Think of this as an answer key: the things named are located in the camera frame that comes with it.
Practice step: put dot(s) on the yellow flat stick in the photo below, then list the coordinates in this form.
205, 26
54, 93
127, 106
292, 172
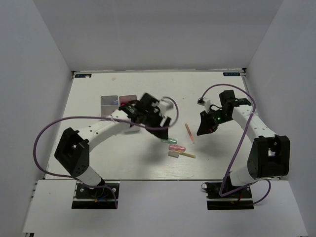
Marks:
187, 155

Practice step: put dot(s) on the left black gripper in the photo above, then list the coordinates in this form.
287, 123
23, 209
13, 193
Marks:
160, 118

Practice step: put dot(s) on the orange pink pencil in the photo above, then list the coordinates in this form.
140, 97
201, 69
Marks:
189, 133

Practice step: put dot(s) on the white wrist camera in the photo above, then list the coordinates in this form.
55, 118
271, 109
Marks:
205, 102
165, 106

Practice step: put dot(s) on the white organizer bin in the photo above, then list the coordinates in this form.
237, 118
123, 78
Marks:
133, 129
106, 105

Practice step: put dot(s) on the right white organizer bin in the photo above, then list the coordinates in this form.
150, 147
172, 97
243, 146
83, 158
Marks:
133, 129

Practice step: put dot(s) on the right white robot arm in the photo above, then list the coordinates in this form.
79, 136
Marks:
269, 155

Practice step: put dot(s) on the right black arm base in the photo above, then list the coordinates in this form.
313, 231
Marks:
239, 200

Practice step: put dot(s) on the right blue table label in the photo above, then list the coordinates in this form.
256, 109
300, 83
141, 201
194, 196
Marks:
231, 74

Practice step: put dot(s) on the left white organizer bin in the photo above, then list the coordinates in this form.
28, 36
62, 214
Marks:
106, 105

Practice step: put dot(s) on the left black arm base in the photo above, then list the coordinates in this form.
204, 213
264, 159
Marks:
86, 198

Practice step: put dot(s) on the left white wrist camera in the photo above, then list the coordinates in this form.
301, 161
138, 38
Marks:
165, 106

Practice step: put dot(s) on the left blue table label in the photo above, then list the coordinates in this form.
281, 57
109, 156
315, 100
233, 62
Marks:
83, 75

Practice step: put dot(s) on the pink correction tape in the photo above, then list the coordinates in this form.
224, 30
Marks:
174, 147

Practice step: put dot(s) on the green correction tape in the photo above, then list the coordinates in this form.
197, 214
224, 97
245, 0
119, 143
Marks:
169, 141

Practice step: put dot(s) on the blue table label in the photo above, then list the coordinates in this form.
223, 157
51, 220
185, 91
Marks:
83, 75
231, 74

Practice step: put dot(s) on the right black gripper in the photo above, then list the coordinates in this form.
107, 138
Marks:
206, 126

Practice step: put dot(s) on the pink cap black highlighter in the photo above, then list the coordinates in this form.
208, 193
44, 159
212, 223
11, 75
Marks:
124, 101

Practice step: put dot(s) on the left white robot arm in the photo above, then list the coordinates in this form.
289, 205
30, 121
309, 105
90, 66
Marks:
74, 147

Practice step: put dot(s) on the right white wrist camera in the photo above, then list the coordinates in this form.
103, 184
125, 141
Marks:
205, 102

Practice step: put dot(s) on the grey eraser block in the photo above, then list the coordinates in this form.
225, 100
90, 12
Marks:
173, 154

